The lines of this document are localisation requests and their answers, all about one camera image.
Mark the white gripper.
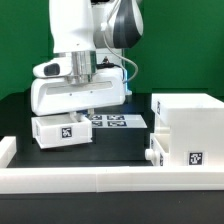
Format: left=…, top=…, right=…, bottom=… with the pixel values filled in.
left=31, top=68, right=125, bottom=122

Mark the white drawer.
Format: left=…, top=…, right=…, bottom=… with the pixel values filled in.
left=145, top=133, right=170, bottom=166
left=31, top=114, right=92, bottom=149

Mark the white front drawer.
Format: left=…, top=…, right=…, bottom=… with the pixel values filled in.
left=145, top=133, right=170, bottom=166

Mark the white drawer cabinet box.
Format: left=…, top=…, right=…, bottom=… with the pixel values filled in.
left=151, top=93, right=224, bottom=166

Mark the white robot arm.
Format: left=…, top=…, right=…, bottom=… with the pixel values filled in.
left=31, top=0, right=143, bottom=116

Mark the white marker tag plate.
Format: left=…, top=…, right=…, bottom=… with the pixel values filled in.
left=87, top=114, right=147, bottom=128

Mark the white left fence bar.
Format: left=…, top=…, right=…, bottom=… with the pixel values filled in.
left=0, top=136, right=17, bottom=168

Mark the white fence bar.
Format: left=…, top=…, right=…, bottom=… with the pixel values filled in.
left=0, top=136, right=17, bottom=168
left=0, top=167, right=224, bottom=194

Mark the white front fence bar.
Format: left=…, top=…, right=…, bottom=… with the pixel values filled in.
left=0, top=167, right=224, bottom=194

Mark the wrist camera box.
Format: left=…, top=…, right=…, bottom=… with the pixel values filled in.
left=33, top=59, right=72, bottom=79

